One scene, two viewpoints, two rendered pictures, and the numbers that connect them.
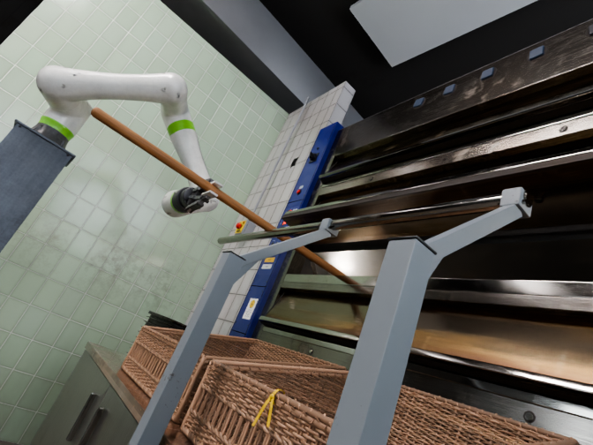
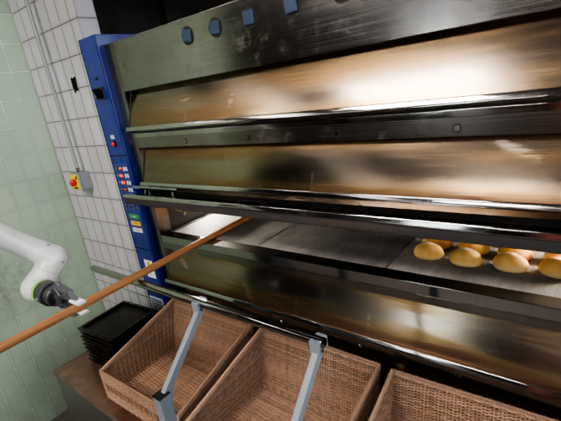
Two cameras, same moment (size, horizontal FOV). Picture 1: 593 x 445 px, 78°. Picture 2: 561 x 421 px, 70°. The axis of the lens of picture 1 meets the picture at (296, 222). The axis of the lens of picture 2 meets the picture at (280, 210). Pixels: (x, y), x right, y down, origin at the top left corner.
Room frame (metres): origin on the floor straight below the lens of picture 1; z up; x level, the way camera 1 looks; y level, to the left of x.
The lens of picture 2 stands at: (-0.34, 0.03, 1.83)
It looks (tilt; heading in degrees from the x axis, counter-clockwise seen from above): 17 degrees down; 340
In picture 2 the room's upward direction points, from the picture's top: 9 degrees counter-clockwise
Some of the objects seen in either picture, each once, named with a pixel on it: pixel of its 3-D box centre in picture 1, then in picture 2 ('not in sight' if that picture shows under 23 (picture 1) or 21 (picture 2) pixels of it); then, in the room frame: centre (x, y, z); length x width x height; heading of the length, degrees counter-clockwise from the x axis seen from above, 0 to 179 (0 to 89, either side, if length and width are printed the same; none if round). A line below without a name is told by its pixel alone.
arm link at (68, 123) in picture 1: (66, 113); not in sight; (1.38, 1.04, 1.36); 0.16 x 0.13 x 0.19; 6
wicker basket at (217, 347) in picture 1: (228, 367); (179, 359); (1.31, 0.02, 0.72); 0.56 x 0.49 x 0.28; 31
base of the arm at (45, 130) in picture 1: (47, 141); not in sight; (1.44, 1.08, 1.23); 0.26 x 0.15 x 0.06; 34
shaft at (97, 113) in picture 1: (310, 255); (180, 252); (1.35, -0.10, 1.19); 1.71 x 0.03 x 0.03; 121
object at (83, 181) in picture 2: (244, 229); (81, 180); (2.22, 0.28, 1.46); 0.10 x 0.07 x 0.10; 30
